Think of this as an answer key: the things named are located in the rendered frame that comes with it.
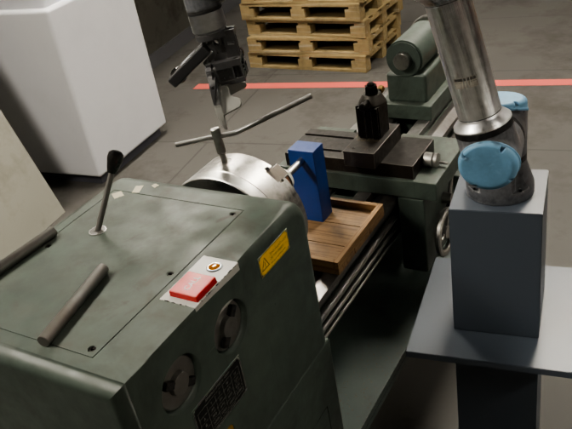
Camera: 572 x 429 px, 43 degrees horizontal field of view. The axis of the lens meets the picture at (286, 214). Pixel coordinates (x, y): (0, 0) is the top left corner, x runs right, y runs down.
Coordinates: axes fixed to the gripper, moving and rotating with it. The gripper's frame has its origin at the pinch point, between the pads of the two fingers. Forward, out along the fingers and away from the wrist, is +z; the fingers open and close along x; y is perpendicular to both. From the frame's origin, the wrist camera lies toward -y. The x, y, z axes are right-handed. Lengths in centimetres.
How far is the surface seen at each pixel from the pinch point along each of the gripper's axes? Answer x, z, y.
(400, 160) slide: 41, 38, 38
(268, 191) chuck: -8.3, 15.9, 6.1
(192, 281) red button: -51, 9, -3
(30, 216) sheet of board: 197, 99, -167
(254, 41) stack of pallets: 423, 87, -50
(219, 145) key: -1.2, 5.3, -3.3
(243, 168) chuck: -4.1, 11.1, 1.0
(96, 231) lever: -28.7, 7.2, -26.4
